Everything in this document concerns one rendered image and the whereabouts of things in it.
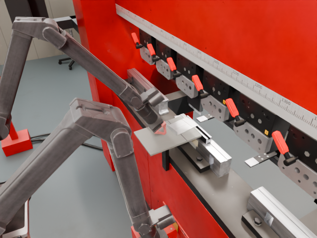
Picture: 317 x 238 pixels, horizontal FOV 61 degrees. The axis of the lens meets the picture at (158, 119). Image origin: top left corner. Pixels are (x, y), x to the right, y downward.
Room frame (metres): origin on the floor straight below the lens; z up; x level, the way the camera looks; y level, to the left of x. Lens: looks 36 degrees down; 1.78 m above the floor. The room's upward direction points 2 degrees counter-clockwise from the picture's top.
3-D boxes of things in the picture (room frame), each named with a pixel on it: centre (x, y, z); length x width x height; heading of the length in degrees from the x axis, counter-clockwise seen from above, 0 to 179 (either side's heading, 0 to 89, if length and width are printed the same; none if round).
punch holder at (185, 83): (1.06, -0.16, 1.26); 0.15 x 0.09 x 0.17; 26
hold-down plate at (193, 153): (0.97, -0.14, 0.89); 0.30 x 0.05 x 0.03; 26
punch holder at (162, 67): (1.24, -0.07, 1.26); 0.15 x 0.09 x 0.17; 26
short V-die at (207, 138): (1.02, -0.18, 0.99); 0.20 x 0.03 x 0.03; 26
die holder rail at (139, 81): (1.53, 0.07, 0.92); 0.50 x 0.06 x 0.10; 26
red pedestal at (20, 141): (2.08, 1.44, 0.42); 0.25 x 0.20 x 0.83; 116
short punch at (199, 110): (1.04, -0.17, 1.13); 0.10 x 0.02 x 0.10; 26
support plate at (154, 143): (0.97, -0.04, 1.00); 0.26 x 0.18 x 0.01; 116
